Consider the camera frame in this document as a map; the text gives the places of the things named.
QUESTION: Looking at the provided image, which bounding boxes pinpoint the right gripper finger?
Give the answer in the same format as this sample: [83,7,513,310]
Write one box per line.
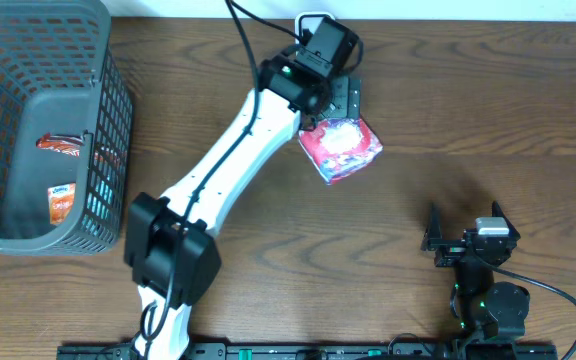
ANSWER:
[424,203,442,240]
[491,201,516,231]

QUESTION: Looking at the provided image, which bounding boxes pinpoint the red purple snack pack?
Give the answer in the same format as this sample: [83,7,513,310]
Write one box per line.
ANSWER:
[298,117,383,185]

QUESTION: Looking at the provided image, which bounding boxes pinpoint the orange red bar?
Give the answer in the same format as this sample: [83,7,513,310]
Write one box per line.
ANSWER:
[35,132,121,166]

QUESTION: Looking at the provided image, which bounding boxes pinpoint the small orange tissue pack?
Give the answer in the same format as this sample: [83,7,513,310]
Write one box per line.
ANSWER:
[47,183,76,225]

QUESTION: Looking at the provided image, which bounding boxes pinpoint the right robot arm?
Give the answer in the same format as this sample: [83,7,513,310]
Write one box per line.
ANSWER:
[421,202,530,359]

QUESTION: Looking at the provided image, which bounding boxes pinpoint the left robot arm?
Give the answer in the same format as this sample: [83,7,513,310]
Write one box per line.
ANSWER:
[124,16,363,359]

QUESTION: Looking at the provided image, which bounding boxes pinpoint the white barcode scanner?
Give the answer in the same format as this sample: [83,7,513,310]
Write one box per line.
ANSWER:
[294,11,336,44]

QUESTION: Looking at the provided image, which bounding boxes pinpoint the grey plastic mesh basket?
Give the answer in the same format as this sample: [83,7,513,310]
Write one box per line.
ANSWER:
[0,0,134,256]

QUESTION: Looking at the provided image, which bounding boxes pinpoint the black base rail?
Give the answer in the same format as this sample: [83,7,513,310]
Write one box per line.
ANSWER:
[56,341,558,360]

